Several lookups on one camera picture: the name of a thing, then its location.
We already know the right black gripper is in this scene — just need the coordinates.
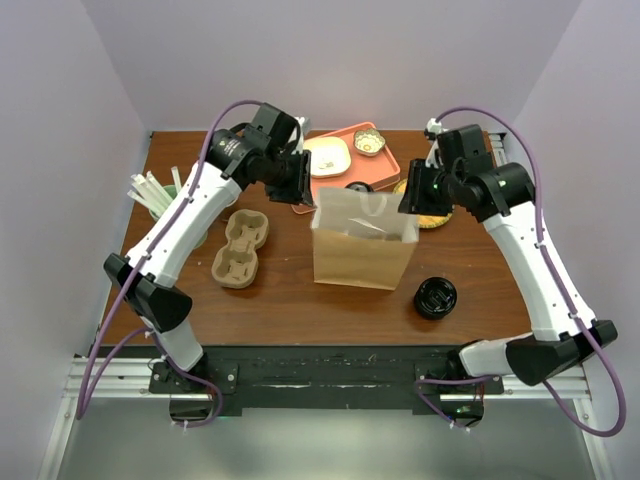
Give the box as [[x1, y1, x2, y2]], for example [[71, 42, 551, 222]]
[[398, 157, 462, 216]]

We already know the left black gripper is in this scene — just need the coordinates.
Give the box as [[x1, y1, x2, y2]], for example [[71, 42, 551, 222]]
[[263, 146, 314, 206]]

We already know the black coffee cup lid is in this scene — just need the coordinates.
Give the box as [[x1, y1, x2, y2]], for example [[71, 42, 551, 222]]
[[345, 181, 374, 193]]

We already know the brown paper bag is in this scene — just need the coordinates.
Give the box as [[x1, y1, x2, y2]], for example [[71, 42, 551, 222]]
[[311, 188, 419, 291]]

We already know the cardboard cup carrier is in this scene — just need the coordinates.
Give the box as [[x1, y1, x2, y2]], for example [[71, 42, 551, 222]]
[[211, 209, 269, 289], [344, 218, 402, 241]]

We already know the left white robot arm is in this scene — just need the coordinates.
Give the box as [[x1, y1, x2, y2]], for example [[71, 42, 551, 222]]
[[104, 102, 312, 392]]

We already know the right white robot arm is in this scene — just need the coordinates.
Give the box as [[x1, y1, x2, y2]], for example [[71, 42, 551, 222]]
[[398, 121, 618, 393]]

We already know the round woven yellow coaster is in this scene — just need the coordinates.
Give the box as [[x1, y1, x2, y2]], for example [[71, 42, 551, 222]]
[[393, 179, 453, 229]]

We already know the cream square plate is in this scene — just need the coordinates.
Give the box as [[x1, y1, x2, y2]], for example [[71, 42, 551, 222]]
[[303, 136, 352, 178]]

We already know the pink serving tray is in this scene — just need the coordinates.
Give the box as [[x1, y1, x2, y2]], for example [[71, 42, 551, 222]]
[[311, 122, 400, 200]]

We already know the small floral bowl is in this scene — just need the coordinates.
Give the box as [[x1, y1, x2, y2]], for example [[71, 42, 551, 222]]
[[353, 128, 386, 157]]

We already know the stack of black lids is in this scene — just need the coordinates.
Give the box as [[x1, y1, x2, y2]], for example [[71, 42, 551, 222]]
[[413, 277, 458, 321]]

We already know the wrapped white straw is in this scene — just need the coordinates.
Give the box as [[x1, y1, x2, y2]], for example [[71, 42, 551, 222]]
[[145, 171, 181, 207], [131, 174, 166, 208], [127, 190, 162, 217]]

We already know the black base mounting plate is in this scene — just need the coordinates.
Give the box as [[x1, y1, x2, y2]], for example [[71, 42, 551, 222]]
[[148, 344, 501, 417]]

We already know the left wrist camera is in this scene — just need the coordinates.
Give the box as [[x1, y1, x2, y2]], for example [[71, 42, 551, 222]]
[[296, 116, 310, 134]]

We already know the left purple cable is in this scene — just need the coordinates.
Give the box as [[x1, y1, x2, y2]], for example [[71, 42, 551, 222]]
[[75, 99, 264, 429]]

